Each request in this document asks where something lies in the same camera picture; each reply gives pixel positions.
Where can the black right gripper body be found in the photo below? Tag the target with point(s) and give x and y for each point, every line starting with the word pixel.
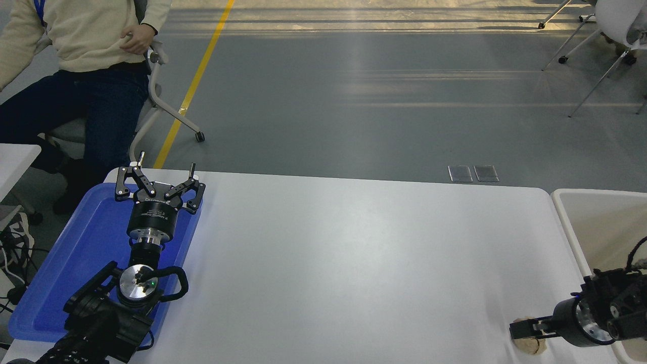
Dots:
pixel 566 323

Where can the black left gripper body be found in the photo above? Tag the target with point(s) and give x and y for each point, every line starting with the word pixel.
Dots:
pixel 151 215

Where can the tan paper ball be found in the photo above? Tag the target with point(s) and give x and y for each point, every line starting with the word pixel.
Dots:
pixel 529 347

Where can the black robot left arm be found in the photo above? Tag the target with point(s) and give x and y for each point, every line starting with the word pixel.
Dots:
pixel 101 323

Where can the person's left hand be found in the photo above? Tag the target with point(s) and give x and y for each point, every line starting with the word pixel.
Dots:
pixel 139 41

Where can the grey wheeled office chair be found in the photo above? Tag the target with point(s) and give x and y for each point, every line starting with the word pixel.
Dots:
pixel 162 103

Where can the blue plastic tray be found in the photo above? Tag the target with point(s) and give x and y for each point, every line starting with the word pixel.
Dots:
pixel 76 253

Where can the large pale bin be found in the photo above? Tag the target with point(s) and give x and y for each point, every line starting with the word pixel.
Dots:
pixel 606 217

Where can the small white side table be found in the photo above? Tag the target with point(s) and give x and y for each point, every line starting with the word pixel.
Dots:
pixel 15 162

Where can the person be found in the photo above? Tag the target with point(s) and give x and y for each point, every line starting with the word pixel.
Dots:
pixel 86 40

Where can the metal floor plate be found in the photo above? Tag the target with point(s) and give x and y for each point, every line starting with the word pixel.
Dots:
pixel 460 173
pixel 486 173

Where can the metal-legged chair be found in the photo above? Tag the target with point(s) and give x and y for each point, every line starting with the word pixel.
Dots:
pixel 599 81

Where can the white draped cloth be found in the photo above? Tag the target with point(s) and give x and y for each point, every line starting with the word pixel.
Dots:
pixel 614 17

